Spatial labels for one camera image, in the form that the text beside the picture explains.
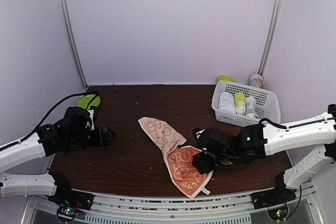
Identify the front metal rail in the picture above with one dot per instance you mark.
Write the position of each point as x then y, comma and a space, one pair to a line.
230, 208

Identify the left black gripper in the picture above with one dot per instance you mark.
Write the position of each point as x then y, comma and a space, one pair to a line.
102, 140

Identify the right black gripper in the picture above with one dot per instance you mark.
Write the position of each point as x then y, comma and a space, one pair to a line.
203, 167

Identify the right aluminium frame post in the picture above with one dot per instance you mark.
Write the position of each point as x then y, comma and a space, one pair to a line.
270, 39

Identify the white rolled towel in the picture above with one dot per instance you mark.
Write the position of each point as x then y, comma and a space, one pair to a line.
226, 102

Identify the green rolled towel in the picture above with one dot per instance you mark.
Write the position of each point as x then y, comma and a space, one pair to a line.
240, 103

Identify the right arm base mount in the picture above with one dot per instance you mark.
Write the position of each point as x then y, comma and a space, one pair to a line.
275, 200

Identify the green plate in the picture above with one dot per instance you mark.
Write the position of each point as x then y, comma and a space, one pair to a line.
89, 101

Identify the left aluminium frame post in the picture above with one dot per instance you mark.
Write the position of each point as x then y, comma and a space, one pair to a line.
72, 43

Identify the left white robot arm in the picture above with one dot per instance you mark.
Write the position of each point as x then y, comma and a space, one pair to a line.
43, 141

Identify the orange patterned towel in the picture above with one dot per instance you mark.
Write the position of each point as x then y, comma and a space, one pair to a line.
176, 157

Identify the aluminium frame post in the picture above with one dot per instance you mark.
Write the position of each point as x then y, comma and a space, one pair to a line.
270, 39
72, 43

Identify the small green bowl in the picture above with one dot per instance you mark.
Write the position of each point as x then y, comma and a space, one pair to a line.
225, 78

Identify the white plastic basket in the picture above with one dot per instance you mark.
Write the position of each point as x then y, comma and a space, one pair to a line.
267, 104

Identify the patterned paper cup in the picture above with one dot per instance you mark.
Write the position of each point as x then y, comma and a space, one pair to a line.
256, 80

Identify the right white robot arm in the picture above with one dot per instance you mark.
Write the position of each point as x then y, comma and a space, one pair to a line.
267, 138

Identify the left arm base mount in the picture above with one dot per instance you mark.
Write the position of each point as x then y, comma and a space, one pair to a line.
71, 202

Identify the blue polka dot towel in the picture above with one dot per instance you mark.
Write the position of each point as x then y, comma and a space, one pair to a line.
250, 107

